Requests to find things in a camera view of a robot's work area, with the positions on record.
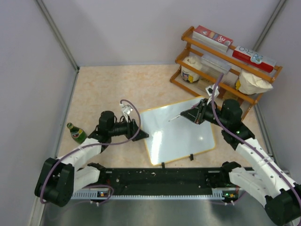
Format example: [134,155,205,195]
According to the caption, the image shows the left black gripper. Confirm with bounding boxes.
[109,115,149,141]

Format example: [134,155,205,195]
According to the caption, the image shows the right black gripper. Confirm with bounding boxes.
[181,98,229,128]

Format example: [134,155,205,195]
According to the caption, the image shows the white marker purple cap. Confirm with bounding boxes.
[168,114,181,122]

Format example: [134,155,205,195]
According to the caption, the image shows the yellow framed whiteboard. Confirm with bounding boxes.
[140,97,215,166]

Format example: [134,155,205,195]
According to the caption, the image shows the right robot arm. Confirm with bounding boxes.
[180,98,301,226]

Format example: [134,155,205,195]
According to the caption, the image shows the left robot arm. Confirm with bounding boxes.
[34,111,149,207]

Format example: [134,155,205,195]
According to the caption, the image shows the white plastic jar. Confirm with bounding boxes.
[181,56,202,83]

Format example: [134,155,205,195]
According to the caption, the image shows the orange wooden shelf rack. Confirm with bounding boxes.
[170,25,283,122]

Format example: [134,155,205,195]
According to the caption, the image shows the clear plastic container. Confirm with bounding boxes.
[201,54,237,86]

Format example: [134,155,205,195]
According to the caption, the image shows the cream cloth bag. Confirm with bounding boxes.
[235,70,273,95]

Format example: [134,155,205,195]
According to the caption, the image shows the green glass bottle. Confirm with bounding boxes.
[66,122,87,144]

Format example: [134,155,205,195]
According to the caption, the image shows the red box upper left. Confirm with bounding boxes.
[192,25,233,52]

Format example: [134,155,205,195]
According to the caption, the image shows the red white box right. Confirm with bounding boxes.
[232,46,277,73]

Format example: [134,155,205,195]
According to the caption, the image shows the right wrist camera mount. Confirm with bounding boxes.
[205,84,220,98]

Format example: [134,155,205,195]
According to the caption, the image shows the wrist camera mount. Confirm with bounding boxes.
[119,103,133,122]
[205,84,220,98]

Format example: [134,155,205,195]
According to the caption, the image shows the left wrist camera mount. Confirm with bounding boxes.
[119,103,133,122]

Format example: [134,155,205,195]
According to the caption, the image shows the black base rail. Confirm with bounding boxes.
[79,163,238,196]

